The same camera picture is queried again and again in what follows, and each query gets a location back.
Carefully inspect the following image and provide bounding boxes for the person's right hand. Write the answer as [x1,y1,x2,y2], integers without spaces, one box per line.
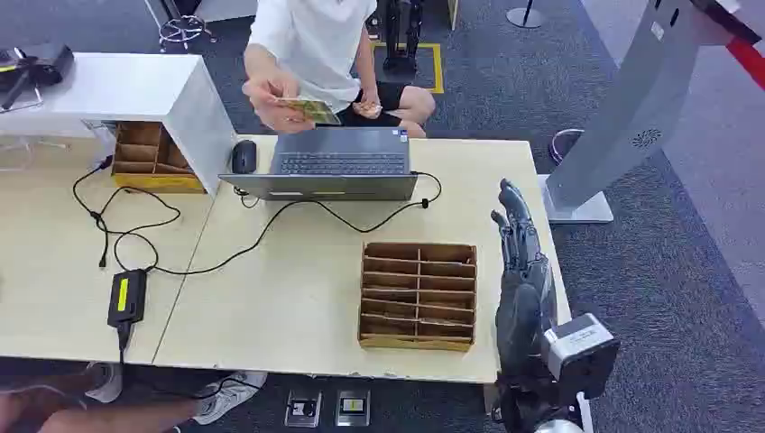
[242,72,316,134]

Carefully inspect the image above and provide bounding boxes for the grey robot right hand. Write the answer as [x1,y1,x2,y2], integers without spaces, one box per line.
[490,178,560,387]

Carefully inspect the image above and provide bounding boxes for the grey laptop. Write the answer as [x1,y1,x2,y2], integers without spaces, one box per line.
[218,126,419,203]

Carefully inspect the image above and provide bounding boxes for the black computer mouse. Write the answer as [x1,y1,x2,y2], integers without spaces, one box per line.
[231,139,259,176]

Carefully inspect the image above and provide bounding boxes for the person across desk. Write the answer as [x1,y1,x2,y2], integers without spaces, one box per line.
[242,0,438,140]

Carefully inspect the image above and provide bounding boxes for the black robot legs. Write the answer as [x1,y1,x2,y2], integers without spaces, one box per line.
[381,0,426,77]

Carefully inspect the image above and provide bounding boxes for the yellow floor tape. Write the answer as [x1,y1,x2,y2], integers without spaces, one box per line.
[370,41,446,96]

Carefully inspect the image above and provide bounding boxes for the wooden divided card box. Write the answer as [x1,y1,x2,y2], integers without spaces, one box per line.
[111,121,207,195]
[357,242,479,353]

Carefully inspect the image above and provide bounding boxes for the chrome chair base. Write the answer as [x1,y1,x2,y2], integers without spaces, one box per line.
[157,14,218,52]

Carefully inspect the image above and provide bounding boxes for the white shelf stand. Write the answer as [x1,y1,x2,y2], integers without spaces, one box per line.
[0,52,238,198]

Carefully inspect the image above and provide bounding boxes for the clear plastic wrap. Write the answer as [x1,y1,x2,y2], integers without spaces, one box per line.
[82,119,118,158]

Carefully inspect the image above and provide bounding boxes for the round dark floor disc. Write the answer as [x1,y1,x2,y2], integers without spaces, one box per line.
[548,127,586,168]

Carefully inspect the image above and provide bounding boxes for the stanchion base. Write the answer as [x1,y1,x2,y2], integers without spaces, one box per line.
[505,0,546,30]

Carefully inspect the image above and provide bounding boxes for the steel floor socket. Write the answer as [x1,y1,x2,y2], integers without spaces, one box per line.
[284,389,323,429]
[334,389,372,428]

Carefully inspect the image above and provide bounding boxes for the black device with tripod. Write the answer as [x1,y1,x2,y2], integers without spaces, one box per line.
[0,42,76,113]

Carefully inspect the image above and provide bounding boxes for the grey kiosk stand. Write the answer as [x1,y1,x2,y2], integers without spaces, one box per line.
[539,0,765,226]

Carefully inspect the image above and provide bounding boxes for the black power adapter yellow label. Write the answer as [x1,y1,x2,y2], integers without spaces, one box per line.
[106,269,149,351]

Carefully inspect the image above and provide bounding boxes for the white sneaker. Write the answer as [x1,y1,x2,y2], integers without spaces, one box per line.
[191,371,268,426]
[84,362,124,404]

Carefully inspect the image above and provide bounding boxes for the seated person's legs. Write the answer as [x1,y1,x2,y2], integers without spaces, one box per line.
[0,361,268,433]

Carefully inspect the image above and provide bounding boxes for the short black mouse cable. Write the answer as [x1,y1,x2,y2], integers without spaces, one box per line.
[233,185,262,209]

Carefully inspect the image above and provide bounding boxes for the black laptop power cable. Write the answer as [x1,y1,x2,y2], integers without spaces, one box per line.
[113,171,444,277]

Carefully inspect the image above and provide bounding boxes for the thin black plug cable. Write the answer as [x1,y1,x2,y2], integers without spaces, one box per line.
[72,155,182,269]

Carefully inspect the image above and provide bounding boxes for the thin white cable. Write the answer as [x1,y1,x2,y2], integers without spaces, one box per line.
[0,134,70,174]

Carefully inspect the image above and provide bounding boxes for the black mains cable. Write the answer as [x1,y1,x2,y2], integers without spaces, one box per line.
[118,334,264,402]

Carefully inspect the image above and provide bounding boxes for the red barrier strap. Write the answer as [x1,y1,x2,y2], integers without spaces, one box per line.
[725,35,765,92]

